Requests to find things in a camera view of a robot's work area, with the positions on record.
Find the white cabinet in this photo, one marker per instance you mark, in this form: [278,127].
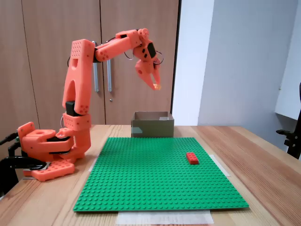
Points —
[290,70]

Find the open cardboard box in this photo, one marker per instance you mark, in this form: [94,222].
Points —
[152,128]

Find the black table clamp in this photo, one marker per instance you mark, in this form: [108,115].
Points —
[14,162]

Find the red lego block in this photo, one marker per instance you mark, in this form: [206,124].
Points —
[192,159]

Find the translucent masking tape strip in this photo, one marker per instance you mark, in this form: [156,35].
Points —
[92,168]
[164,217]
[222,167]

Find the green lego baseplate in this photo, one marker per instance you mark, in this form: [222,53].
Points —
[152,183]

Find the yellow lego block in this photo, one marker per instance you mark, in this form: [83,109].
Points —
[157,87]

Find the wooden cabinet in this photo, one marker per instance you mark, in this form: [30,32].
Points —
[35,35]

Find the black stand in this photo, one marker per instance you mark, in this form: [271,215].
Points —
[292,143]

